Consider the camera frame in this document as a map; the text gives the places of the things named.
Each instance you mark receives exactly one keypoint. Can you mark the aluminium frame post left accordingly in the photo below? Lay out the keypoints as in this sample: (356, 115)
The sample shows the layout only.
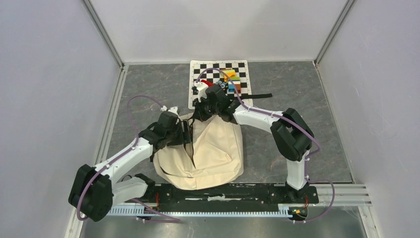
(102, 31)

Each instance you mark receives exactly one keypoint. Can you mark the aluminium frame post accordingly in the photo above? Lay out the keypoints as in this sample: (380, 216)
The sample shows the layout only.
(102, 31)
(334, 31)

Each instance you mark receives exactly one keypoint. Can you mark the aluminium frame post right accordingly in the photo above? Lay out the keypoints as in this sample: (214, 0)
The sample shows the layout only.
(334, 31)

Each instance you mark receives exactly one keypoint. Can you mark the blue black toy robot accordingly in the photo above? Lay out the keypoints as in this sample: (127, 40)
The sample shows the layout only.
(223, 84)

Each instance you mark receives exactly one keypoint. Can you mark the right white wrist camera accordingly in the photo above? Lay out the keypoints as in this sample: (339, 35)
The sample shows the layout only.
(199, 90)

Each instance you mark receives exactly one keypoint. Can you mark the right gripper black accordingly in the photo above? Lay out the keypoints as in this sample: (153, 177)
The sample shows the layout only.
(198, 113)

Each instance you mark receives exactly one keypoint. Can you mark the cream canvas backpack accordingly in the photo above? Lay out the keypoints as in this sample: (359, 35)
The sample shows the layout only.
(215, 157)

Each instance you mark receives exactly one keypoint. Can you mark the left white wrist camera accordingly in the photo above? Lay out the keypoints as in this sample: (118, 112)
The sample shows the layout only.
(174, 109)

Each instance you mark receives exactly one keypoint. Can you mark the red toy brick frame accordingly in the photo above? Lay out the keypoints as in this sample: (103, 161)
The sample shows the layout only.
(209, 84)

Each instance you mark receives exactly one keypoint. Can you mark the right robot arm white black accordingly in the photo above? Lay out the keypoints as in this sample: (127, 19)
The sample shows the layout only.
(291, 134)

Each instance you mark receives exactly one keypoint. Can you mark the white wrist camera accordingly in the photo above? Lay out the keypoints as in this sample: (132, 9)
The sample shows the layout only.
(199, 90)
(174, 109)

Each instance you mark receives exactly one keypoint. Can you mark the stacked colourful toy blocks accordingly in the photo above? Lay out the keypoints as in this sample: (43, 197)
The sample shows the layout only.
(234, 86)

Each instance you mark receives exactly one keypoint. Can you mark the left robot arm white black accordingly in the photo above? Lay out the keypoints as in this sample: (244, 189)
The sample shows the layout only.
(96, 189)

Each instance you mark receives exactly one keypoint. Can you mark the green orange toy block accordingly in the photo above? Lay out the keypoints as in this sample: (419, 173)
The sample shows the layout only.
(228, 73)

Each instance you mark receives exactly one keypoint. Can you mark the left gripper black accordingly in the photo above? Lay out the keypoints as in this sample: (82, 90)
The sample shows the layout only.
(184, 137)

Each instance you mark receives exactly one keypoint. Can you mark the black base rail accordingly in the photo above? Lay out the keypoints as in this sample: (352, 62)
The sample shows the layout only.
(231, 198)

